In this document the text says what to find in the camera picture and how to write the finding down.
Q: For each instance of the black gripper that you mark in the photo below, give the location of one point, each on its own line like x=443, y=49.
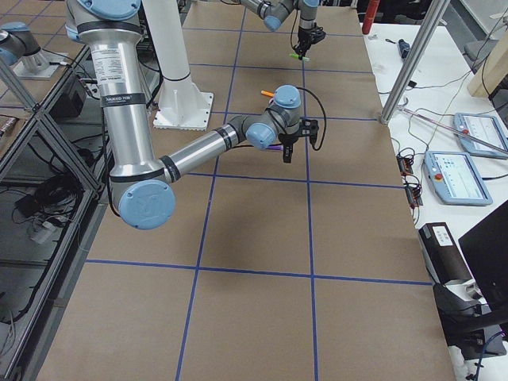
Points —
x=304, y=35
x=286, y=140

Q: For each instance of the purple highlighter pen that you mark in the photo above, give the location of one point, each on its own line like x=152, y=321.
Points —
x=275, y=147

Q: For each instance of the green highlighter pen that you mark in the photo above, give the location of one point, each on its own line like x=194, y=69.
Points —
x=299, y=57

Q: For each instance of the orange highlighter pen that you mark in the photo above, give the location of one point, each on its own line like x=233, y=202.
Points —
x=267, y=93

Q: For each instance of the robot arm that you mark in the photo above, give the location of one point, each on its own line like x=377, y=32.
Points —
x=273, y=15
x=141, y=182

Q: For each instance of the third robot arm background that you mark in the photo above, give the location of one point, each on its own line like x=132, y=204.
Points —
x=20, y=50

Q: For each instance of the red cylinder bottle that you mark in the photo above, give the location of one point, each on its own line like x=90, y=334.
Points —
x=369, y=16

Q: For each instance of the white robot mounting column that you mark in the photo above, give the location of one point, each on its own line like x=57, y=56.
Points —
x=181, y=104

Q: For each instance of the metal grabber stick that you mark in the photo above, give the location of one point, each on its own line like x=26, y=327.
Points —
x=458, y=132

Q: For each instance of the orange circuit board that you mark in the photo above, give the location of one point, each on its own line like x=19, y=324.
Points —
x=405, y=164

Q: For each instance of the teach pendant tablet near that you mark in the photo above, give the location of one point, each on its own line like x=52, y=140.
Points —
x=455, y=179

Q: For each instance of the teach pendant tablet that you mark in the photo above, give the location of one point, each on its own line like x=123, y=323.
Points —
x=485, y=128
x=455, y=179

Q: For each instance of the brown cardboard box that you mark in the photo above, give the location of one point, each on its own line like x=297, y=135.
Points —
x=442, y=255

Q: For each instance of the teach pendant tablet far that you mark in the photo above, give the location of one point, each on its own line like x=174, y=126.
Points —
x=485, y=128

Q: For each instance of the black monitor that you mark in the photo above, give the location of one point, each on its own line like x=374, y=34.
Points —
x=484, y=248

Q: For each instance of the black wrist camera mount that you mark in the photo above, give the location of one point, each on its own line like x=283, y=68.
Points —
x=309, y=128
x=317, y=34

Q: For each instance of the aluminium frame post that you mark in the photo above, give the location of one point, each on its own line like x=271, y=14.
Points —
x=431, y=21

